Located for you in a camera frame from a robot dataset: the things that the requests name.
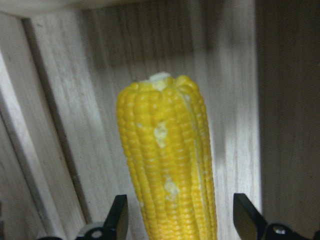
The wooden drawer with white handle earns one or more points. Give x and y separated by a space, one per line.
62 64

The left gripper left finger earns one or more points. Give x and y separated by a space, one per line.
116 225

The yellow corn cob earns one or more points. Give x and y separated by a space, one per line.
164 131

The dark wooden drawer cabinet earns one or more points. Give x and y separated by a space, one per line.
288 52

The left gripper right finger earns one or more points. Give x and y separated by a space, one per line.
248 222

